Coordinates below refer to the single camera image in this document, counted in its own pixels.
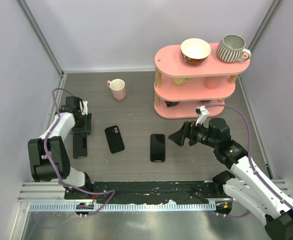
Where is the white floral bowl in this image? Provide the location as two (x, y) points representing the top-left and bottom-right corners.
(180, 38), (212, 66)

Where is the yellow mug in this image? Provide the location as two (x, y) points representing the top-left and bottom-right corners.
(172, 77), (193, 86)

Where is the pink cup on shelf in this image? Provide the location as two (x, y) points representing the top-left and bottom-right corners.
(204, 76), (223, 90)

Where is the pink faceted mug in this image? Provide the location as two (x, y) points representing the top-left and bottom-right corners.
(106, 79), (126, 101)

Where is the dark smartphone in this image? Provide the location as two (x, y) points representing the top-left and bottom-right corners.
(150, 134), (166, 161)

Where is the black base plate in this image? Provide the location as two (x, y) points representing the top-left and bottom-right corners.
(64, 180), (243, 205)

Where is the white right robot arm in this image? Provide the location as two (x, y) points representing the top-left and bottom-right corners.
(168, 106), (293, 240)

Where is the grey striped mug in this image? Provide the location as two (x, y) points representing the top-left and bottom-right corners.
(216, 34), (251, 63)

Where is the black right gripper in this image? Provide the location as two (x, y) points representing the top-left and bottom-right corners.
(168, 118), (219, 149)

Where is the dark green mug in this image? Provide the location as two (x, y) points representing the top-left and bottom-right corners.
(164, 100), (180, 108)

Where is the pink three-tier wooden shelf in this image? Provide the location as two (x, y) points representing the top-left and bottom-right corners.
(154, 43), (250, 119)

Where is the black phone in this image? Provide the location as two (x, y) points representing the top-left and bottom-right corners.
(72, 133), (88, 159)

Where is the white slotted cable duct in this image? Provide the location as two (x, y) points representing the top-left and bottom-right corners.
(29, 200), (216, 212)

